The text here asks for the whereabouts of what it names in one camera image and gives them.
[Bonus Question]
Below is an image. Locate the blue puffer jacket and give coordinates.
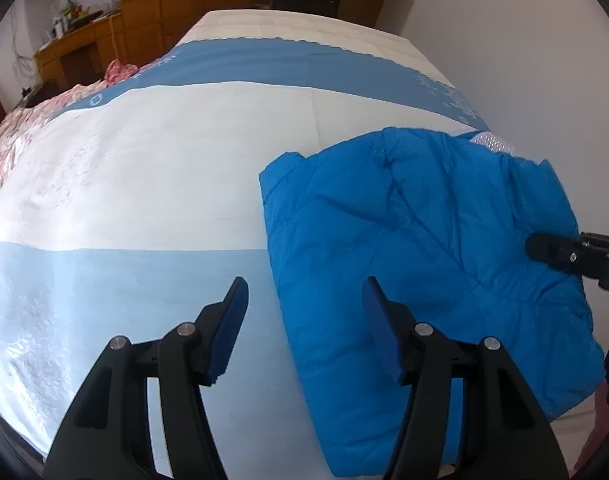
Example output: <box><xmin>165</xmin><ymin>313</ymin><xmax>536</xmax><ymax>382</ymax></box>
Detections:
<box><xmin>259</xmin><ymin>128</ymin><xmax>605</xmax><ymax>477</ymax></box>

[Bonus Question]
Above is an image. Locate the blue and white bed sheet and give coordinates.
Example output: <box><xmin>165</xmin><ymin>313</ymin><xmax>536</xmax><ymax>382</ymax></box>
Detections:
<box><xmin>0</xmin><ymin>8</ymin><xmax>609</xmax><ymax>480</ymax></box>

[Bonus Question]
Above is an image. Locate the pink floral quilt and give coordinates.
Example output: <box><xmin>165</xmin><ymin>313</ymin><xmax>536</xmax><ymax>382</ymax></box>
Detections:
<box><xmin>0</xmin><ymin>60</ymin><xmax>141</xmax><ymax>191</ymax></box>

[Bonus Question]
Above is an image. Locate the wooden desk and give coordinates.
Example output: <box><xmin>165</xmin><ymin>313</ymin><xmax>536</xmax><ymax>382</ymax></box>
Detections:
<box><xmin>34</xmin><ymin>13</ymin><xmax>129</xmax><ymax>91</ymax></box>

